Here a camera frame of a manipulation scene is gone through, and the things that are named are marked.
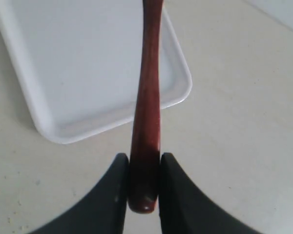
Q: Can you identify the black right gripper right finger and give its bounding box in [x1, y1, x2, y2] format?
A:
[159, 153, 257, 234]

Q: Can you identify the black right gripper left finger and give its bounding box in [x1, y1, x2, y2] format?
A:
[32, 153, 129, 234]

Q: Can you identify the dark brown wooden spoon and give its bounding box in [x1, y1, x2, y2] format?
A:
[128, 0, 163, 214]

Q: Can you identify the white rectangular plastic tray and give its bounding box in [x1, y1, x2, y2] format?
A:
[0, 0, 193, 145]

